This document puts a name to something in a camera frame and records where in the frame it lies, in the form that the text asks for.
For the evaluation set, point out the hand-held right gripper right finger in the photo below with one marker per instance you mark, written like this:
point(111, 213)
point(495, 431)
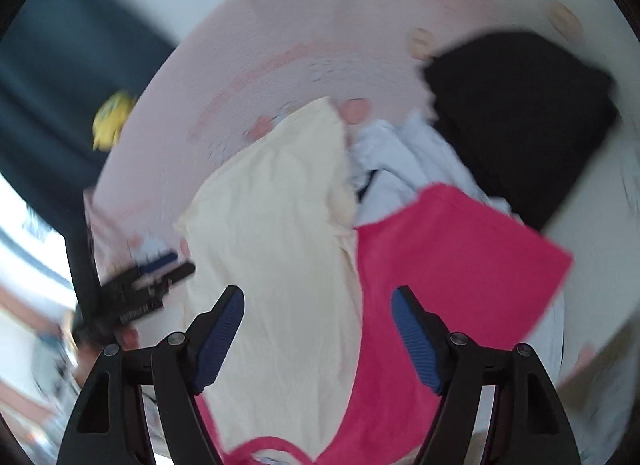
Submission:
point(415, 342)

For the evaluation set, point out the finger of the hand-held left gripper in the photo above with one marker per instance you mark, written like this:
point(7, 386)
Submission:
point(157, 264)
point(172, 277)

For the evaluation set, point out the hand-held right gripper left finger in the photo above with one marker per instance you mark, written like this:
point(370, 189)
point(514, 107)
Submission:
point(220, 340)

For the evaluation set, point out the pink and cream T-shirt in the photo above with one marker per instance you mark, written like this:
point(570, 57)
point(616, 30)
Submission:
point(280, 245)

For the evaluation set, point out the bright window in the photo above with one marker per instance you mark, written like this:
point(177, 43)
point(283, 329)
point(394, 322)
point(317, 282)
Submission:
point(30, 245)

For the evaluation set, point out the yellow plush toy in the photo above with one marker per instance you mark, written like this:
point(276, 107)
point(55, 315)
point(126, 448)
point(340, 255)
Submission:
point(112, 120)

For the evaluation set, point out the white garment with navy trim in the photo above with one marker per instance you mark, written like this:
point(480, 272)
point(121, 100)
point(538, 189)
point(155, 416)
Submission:
point(400, 170)

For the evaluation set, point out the dark curtain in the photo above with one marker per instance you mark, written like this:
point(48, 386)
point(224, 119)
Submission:
point(60, 95)

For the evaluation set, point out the black garment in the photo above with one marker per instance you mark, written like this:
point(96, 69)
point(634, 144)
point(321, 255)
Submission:
point(520, 120)

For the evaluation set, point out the cat print sofa blanket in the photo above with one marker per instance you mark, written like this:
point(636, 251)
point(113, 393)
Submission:
point(300, 45)

